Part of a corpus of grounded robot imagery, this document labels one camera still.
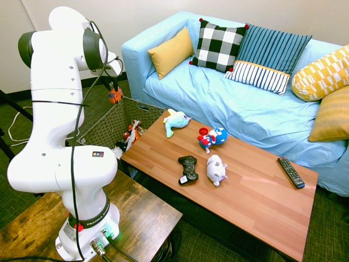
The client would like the black white checkered pillow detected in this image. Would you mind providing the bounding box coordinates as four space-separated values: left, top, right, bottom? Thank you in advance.
189 17 250 73

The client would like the blue yellow fish plush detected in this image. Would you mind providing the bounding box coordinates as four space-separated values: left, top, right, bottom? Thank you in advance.
163 108 192 139

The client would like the black base cable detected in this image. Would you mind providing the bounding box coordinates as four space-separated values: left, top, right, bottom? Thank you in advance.
100 229 140 262

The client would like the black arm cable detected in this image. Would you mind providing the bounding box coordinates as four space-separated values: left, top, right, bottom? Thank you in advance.
0 20 110 262

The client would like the white animal plush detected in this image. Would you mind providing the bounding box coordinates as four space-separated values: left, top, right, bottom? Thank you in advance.
206 154 228 187

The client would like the red blue superhero plush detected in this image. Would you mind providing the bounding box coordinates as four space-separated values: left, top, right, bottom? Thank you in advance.
197 127 228 154

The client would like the light blue sofa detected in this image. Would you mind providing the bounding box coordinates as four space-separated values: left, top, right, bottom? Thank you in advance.
121 10 349 197

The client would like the yellow white patterned pillow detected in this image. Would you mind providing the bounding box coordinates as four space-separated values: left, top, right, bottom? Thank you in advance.
291 44 349 102

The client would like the orange flame pattern plush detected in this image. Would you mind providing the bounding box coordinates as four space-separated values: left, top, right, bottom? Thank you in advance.
123 120 142 150

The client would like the grey woven basket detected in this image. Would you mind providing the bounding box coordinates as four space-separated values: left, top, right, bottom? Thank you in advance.
76 96 166 164

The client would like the black game controller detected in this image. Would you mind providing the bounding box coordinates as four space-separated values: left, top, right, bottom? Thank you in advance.
177 155 200 187

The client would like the blue striped pillow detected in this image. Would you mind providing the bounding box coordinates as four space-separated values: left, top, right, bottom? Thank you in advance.
224 23 313 97

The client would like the black tripod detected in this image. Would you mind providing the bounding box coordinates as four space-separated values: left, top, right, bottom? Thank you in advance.
0 88 34 162

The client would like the white unicorn plush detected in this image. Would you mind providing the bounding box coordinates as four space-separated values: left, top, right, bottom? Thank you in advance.
111 146 127 159

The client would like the orange toy car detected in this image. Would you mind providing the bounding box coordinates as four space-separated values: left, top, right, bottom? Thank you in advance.
107 86 124 104

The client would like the white floor cable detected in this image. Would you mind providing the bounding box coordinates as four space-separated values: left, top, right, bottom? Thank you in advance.
7 105 35 148

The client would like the mustard striped pillow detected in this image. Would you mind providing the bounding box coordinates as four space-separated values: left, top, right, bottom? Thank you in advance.
308 86 349 142

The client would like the black remote control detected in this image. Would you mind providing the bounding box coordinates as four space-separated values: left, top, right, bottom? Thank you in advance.
277 156 306 189

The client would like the plain yellow pillow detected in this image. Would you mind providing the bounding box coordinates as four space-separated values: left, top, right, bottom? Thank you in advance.
147 26 195 80

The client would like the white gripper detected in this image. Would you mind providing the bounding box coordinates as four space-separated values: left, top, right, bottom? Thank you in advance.
101 51 124 92

